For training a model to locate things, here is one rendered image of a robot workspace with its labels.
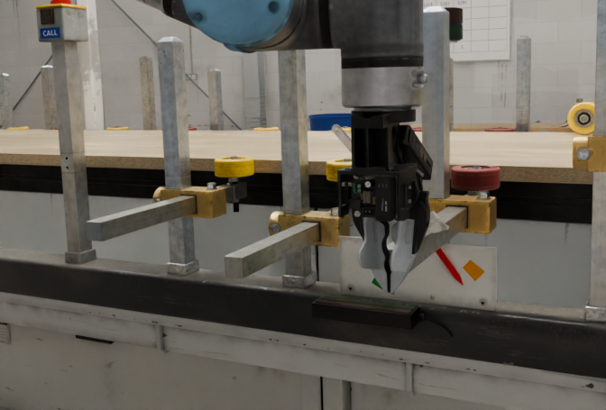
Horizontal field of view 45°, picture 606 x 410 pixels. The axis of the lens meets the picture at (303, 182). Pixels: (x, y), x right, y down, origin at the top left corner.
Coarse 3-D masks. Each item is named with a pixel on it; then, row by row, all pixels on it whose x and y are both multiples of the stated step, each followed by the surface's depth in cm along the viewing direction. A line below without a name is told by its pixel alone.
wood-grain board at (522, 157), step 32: (0, 160) 183; (32, 160) 178; (96, 160) 169; (128, 160) 164; (160, 160) 161; (192, 160) 157; (256, 160) 150; (320, 160) 144; (480, 160) 135; (512, 160) 134; (544, 160) 132
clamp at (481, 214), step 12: (432, 204) 113; (444, 204) 112; (456, 204) 111; (468, 204) 111; (480, 204) 110; (492, 204) 111; (468, 216) 111; (480, 216) 110; (492, 216) 111; (468, 228) 111; (480, 228) 110; (492, 228) 112
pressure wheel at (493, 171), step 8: (456, 168) 121; (464, 168) 123; (472, 168) 121; (480, 168) 121; (488, 168) 122; (496, 168) 120; (456, 176) 120; (464, 176) 118; (472, 176) 118; (480, 176) 118; (488, 176) 118; (496, 176) 119; (456, 184) 120; (464, 184) 119; (472, 184) 118; (480, 184) 118; (488, 184) 118; (496, 184) 119; (472, 192) 121
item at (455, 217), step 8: (448, 208) 110; (456, 208) 110; (464, 208) 110; (440, 216) 104; (448, 216) 104; (456, 216) 105; (464, 216) 110; (448, 224) 101; (456, 224) 106; (464, 224) 110; (432, 232) 94; (440, 232) 98; (448, 232) 102; (456, 232) 106; (424, 240) 91; (432, 240) 94; (440, 240) 98; (448, 240) 102; (392, 248) 86; (424, 248) 91; (432, 248) 95; (416, 256) 88; (424, 256) 91; (416, 264) 88
